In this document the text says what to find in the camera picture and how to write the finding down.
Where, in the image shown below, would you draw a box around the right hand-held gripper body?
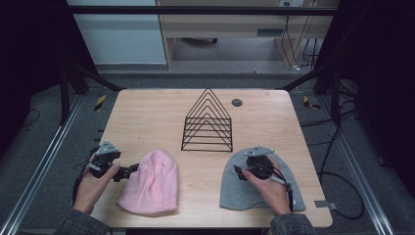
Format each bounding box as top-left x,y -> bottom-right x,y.
243,145 -> 279,180

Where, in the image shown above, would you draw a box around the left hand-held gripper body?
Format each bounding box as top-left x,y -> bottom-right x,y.
87,140 -> 121,179

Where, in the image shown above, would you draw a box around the grey knit beanie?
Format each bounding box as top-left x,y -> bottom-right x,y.
219,147 -> 307,212

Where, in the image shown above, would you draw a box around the pink knit beanie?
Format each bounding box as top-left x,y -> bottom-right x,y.
116,149 -> 180,217

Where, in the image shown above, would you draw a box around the black wire triangle rack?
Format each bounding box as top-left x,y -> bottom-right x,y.
180,86 -> 234,153

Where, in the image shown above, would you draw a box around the person's right hand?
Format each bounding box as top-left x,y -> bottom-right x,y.
242,156 -> 292,216

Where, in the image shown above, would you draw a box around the person's left hand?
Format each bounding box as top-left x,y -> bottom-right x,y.
72,153 -> 121,214

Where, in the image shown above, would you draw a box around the black metal stand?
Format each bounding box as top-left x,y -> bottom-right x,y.
277,62 -> 344,128
58,62 -> 126,126

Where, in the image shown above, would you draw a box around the white cabinet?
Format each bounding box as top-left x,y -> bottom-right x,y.
67,0 -> 167,66

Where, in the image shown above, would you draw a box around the left hand-held gripper cable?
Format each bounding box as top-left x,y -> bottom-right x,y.
71,146 -> 101,205

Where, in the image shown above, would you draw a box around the hand-held gripper cable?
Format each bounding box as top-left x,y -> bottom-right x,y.
268,169 -> 295,213
71,146 -> 101,205

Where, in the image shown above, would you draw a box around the right hand-held gripper cable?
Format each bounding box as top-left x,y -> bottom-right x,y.
268,169 -> 295,213

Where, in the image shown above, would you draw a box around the yellow-handled tool left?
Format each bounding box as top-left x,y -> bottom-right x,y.
93,94 -> 108,113

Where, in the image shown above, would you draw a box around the yellow-handled tool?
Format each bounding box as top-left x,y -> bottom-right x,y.
93,94 -> 108,113
302,95 -> 321,111

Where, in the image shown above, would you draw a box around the aluminium floor rail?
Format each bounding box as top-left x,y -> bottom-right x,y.
317,96 -> 395,235
0,96 -> 84,235

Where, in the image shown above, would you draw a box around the grey metal table bracket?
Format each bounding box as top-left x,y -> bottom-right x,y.
314,200 -> 339,211

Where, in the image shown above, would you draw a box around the yellow-handled tool right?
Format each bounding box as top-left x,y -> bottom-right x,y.
302,95 -> 321,111

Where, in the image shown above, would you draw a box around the black floor cable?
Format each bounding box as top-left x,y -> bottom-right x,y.
300,107 -> 366,220

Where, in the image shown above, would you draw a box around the yellow cable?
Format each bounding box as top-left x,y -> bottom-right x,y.
287,14 -> 311,68

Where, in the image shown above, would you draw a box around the black hanging cables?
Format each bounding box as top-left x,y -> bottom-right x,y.
302,38 -> 319,70

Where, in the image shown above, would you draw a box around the black horizontal frame bar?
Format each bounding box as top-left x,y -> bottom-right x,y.
67,5 -> 339,17

